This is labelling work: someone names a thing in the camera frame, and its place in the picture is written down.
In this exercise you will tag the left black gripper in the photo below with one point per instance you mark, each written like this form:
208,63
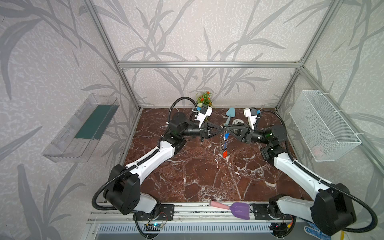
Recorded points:
204,132

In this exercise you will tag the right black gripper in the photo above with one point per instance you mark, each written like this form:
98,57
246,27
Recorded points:
245,134

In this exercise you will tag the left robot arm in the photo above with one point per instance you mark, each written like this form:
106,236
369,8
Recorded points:
122,191

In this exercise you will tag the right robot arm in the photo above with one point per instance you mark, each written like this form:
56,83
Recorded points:
331,206

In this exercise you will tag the teal toy trowel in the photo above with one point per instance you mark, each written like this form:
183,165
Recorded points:
231,113

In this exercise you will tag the potted artificial flowers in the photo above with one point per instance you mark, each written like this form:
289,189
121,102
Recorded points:
204,98

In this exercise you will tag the purple toy shovel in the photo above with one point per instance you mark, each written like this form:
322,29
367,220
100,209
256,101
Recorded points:
239,210

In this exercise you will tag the green circuit board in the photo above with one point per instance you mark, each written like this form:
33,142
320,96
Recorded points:
154,226

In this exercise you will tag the blue dotted work glove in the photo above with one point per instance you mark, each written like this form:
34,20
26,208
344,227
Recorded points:
316,233

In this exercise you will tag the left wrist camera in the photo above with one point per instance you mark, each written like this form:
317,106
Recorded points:
201,113

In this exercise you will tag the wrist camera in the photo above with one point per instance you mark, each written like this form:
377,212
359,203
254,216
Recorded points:
252,114
201,113

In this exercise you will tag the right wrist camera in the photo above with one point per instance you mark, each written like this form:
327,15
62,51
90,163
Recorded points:
252,114

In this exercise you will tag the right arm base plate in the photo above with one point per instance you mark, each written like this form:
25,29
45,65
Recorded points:
262,212

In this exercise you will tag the white wire basket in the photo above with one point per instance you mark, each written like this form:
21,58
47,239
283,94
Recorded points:
326,133

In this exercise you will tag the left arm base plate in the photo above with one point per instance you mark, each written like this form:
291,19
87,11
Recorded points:
163,212

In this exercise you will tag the clear plastic wall shelf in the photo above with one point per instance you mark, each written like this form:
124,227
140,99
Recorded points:
78,139

